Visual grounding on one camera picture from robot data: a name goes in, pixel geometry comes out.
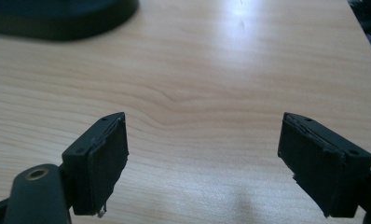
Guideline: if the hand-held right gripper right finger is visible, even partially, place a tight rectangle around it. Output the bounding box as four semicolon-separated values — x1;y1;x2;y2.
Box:
277;112;371;218

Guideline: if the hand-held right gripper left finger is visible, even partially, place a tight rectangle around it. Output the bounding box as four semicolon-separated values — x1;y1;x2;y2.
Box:
61;111;130;218

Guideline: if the dark chair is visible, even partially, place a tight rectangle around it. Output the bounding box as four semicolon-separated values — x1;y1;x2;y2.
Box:
347;0;371;64

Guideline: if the dark round base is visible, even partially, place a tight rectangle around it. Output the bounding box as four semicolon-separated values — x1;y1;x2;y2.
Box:
0;0;140;42

